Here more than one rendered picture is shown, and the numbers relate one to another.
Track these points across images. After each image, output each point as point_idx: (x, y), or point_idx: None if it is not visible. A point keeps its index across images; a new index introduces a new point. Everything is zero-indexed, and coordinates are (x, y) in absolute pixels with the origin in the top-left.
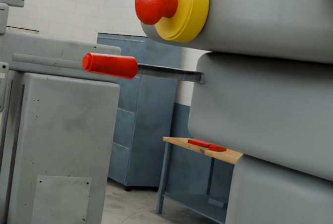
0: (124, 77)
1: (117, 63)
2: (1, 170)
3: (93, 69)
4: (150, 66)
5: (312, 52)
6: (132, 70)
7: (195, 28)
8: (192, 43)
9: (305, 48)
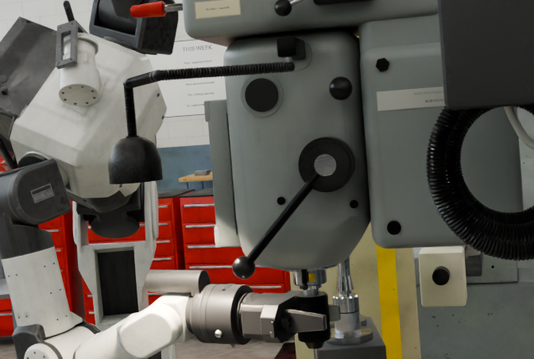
0: (157, 15)
1: (148, 7)
2: None
3: (133, 14)
4: (175, 4)
5: None
6: (158, 9)
7: None
8: None
9: None
